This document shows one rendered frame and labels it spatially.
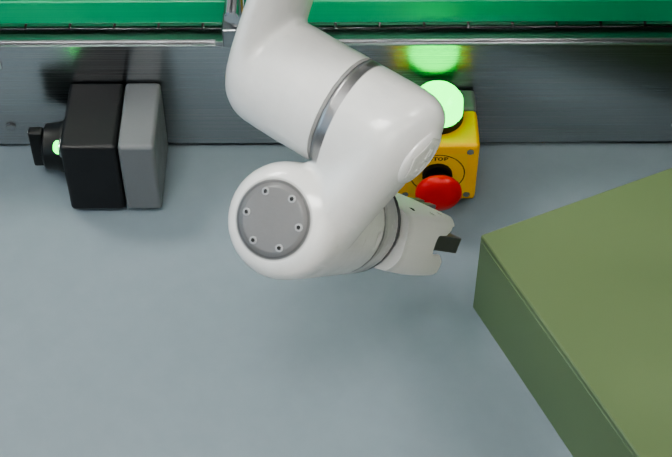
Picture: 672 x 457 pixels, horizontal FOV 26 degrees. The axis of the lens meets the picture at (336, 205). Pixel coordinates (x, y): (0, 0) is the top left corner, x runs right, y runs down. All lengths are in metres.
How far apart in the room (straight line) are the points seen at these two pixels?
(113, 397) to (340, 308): 0.20
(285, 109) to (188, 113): 0.42
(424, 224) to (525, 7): 0.29
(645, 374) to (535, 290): 0.11
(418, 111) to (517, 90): 0.42
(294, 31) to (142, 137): 0.35
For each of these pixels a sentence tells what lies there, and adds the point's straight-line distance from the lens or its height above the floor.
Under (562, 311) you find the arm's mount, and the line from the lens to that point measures 1.11.
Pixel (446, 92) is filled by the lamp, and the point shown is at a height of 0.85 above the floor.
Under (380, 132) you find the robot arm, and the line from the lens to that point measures 0.87.
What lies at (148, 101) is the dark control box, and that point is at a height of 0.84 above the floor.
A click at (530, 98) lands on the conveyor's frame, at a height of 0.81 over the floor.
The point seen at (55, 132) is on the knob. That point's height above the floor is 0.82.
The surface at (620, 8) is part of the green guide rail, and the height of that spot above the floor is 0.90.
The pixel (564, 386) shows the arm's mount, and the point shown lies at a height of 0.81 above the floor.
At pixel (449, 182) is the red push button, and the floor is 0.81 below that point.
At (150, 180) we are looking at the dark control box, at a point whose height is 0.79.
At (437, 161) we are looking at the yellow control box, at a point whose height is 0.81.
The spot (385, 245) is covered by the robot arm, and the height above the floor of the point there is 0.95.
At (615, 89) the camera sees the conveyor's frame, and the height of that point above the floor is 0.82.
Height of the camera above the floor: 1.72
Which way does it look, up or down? 49 degrees down
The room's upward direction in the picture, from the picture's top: straight up
